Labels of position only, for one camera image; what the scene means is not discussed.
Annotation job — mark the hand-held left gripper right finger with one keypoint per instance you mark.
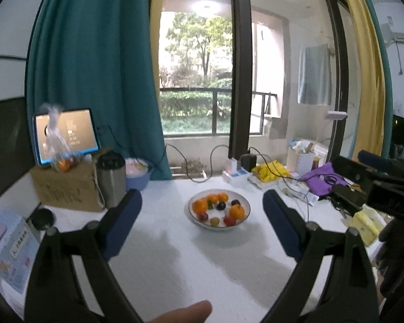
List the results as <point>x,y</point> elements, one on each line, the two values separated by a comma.
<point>282,225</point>

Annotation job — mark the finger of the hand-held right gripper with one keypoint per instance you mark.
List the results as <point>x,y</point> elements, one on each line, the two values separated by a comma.
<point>353,170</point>
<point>373,159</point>

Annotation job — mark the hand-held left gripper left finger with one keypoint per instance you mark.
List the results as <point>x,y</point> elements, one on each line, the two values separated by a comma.
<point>121,225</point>

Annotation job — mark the white oval plate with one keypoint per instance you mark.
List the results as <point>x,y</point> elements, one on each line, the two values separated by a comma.
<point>245,213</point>

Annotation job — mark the large orange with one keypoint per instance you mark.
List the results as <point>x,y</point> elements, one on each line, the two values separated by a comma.
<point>236,211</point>

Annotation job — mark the dark purple plum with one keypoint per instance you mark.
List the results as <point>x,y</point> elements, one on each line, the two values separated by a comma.
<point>235,203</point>
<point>221,206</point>

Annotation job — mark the large red tomato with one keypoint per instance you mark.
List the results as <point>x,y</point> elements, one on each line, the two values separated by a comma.
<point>229,221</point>

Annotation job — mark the small orange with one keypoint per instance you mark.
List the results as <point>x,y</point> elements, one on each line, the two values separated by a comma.
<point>223,197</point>
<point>212,197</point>

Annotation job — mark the small red tomato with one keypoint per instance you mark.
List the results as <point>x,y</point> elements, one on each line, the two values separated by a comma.
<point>203,217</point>

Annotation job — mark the orange with green leaf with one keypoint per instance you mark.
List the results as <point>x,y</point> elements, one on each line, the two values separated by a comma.
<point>199,206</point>

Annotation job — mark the person's right hand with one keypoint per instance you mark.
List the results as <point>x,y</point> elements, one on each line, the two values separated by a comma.
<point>399,249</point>

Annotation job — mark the person's left hand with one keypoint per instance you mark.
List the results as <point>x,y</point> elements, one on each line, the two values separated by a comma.
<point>185,311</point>

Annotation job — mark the black tool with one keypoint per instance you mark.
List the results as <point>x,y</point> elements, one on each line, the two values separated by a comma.
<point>346,198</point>

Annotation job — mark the purple cloth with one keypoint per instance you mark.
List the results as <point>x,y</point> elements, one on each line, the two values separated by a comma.
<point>323,181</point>

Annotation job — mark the white printed tube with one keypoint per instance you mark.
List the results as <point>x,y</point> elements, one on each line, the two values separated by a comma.
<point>301,195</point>

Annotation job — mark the yellow tissue pack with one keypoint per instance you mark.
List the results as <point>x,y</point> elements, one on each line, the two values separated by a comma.
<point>367,225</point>

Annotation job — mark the white flat box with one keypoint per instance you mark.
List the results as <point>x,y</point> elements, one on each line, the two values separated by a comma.
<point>264,184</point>

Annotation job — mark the steel mug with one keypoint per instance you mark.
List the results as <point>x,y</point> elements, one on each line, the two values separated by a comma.
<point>110,181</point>

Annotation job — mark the blue bowl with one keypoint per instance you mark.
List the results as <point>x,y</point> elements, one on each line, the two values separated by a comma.
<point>139,180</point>

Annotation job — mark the white plastic basket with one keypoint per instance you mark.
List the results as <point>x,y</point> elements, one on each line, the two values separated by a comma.
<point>303,163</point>

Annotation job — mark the yellow cloth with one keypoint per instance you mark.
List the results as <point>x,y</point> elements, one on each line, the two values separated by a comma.
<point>271,171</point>

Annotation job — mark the white desk lamp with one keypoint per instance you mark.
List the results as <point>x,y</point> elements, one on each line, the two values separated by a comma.
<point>337,115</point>

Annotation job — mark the cardboard box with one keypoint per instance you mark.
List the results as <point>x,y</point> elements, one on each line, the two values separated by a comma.
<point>67,191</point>

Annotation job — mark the white power strip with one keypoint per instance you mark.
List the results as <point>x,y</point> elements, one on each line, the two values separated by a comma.
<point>237,176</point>

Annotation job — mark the black charger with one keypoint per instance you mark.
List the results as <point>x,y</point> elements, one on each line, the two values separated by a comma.
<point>248,162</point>

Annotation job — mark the black round object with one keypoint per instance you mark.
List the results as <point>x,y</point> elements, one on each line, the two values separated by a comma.
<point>43,218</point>

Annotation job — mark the white charger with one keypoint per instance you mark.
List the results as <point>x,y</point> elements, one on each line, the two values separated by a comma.
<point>233,165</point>

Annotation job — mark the tablet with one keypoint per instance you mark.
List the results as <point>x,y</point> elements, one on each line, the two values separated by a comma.
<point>84,131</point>

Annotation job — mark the yellow curtain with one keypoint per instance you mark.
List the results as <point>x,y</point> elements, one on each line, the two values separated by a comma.
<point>363,57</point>

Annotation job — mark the hanging light blue towel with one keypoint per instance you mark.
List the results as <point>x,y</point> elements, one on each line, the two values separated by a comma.
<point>314,74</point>

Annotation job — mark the clear plastic bag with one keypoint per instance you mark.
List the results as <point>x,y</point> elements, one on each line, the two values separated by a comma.
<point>59,141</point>

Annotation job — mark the light blue printed box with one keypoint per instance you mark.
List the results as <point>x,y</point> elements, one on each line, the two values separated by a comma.
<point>10,249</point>

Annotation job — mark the white air conditioner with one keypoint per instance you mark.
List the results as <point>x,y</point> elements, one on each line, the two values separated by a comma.
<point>402,37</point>

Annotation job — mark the balcony railing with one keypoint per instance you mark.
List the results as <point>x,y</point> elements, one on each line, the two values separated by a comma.
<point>188,90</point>

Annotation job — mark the teal curtain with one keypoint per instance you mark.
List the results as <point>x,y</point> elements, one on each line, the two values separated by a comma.
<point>97,57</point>

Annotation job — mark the dark window frame post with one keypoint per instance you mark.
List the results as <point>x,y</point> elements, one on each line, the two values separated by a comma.
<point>242,57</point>

